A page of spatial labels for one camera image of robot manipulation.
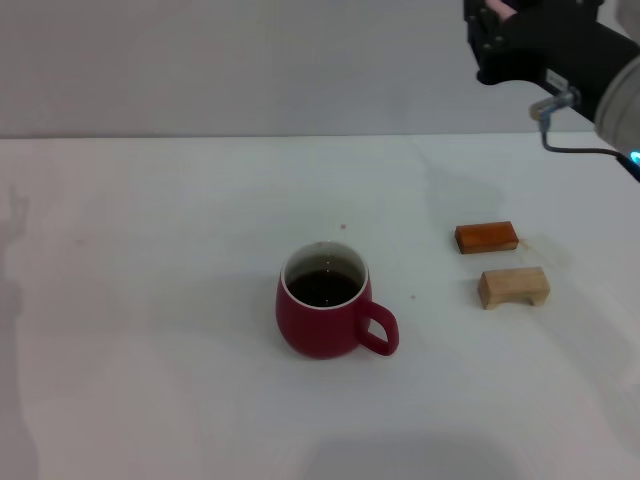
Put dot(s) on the light wooden arch block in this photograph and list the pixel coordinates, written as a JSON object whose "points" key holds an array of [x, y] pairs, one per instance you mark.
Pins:
{"points": [[510, 285]]}

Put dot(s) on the red ceramic coffee cup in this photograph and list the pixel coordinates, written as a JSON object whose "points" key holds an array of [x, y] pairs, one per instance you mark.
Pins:
{"points": [[315, 332]]}

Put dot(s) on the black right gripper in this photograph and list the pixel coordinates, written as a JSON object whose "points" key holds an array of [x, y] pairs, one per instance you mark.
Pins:
{"points": [[540, 50]]}

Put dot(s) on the dark orange wooden block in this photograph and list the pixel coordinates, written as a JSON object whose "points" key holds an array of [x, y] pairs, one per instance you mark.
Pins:
{"points": [[485, 236]]}

